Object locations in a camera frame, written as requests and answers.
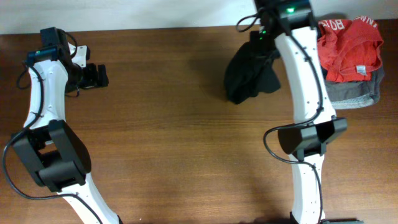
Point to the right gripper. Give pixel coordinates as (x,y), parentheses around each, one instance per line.
(255,50)

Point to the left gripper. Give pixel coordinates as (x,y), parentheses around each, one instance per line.
(92,79)

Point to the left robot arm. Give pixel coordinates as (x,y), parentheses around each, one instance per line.
(54,156)

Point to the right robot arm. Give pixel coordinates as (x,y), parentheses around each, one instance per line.
(292,26)

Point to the red t-shirt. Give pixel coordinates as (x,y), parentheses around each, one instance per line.
(349,50)

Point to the black polo shirt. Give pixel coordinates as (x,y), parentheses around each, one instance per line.
(250,72)

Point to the grey garment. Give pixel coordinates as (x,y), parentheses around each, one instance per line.
(355,95)

